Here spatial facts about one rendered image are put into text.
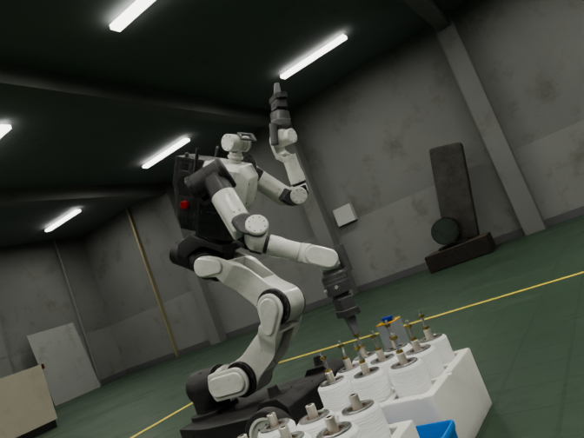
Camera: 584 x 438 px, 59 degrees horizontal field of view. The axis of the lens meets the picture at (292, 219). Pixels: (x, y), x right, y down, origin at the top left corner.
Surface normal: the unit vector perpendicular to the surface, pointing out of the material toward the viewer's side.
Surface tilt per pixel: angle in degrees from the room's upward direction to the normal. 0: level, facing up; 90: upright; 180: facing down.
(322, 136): 90
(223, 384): 90
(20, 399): 90
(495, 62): 90
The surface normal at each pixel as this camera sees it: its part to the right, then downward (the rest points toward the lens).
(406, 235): -0.51, 0.08
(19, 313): 0.78, -0.37
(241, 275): -0.17, 0.33
